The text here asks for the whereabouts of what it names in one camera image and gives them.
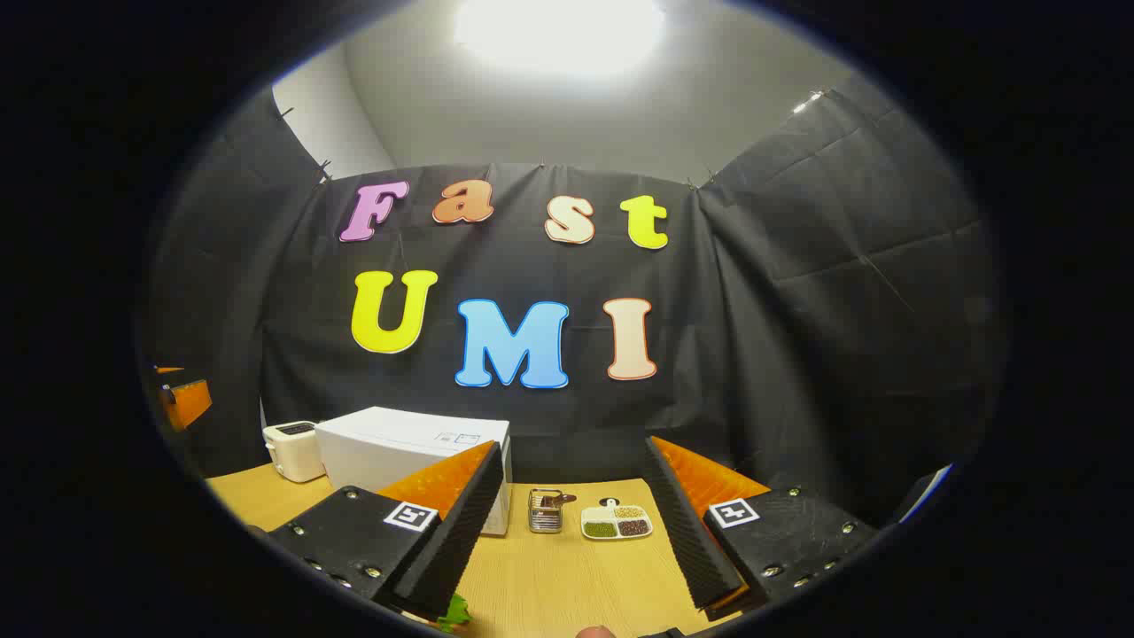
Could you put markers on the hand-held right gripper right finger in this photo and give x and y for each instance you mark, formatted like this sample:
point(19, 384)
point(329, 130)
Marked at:
point(691, 549)

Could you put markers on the ceiling light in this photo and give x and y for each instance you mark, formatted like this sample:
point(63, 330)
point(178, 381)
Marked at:
point(558, 31)

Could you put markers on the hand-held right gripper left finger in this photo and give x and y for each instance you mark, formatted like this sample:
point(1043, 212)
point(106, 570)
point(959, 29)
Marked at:
point(452, 549)

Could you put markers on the green toy vegetable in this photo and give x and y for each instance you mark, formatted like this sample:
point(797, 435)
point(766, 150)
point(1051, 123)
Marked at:
point(457, 611)

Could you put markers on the white microwave oven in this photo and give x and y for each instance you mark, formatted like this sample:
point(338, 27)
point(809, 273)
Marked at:
point(390, 447)

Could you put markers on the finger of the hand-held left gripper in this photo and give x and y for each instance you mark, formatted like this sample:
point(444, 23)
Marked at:
point(188, 403)

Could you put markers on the white divided dish of beans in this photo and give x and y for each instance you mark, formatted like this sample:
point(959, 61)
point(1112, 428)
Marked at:
point(616, 523)

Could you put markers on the white panel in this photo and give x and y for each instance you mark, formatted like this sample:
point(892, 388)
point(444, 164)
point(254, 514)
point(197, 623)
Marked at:
point(926, 492)

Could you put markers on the white toaster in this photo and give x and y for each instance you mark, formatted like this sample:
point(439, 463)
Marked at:
point(297, 452)

